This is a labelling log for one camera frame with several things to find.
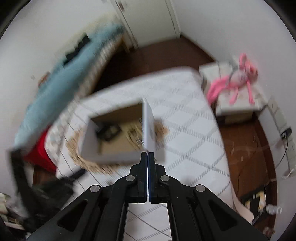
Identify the black smartwatch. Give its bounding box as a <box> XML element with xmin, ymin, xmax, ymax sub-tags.
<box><xmin>95</xmin><ymin>123</ymin><xmax>121</xmax><ymax>142</ymax></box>

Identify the red bed sheet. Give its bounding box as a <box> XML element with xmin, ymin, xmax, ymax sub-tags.
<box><xmin>24</xmin><ymin>126</ymin><xmax>57</xmax><ymax>174</ymax></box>

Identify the patterned white tablecloth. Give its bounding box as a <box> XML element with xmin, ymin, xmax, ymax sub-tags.
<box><xmin>43</xmin><ymin>67</ymin><xmax>234</xmax><ymax>241</ymax></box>

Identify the white cardboard box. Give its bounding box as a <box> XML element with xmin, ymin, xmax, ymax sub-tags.
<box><xmin>76</xmin><ymin>98</ymin><xmax>168</xmax><ymax>165</ymax></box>

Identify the teal blue duvet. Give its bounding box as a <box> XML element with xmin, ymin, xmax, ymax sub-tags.
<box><xmin>14</xmin><ymin>24</ymin><xmax>124</xmax><ymax>150</ymax></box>

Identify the white bedside stand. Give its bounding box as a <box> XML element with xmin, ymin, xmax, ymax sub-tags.
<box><xmin>199</xmin><ymin>58</ymin><xmax>267</xmax><ymax>118</ymax></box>

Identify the white bottle on floor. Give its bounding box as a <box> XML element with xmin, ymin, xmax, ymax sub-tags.
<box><xmin>265</xmin><ymin>204</ymin><xmax>282</xmax><ymax>215</ymax></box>

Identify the white power strip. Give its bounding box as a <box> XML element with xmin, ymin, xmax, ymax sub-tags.
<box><xmin>267</xmin><ymin>96</ymin><xmax>295</xmax><ymax>176</ymax></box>

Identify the pink plush toy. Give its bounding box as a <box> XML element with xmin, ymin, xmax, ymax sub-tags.
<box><xmin>207</xmin><ymin>53</ymin><xmax>258</xmax><ymax>105</ymax></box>

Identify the black clothing on bed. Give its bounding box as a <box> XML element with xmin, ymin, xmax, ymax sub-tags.
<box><xmin>63</xmin><ymin>34</ymin><xmax>90</xmax><ymax>66</ymax></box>

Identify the white door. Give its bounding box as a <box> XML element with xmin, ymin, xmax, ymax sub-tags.
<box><xmin>111</xmin><ymin>0</ymin><xmax>180</xmax><ymax>49</ymax></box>

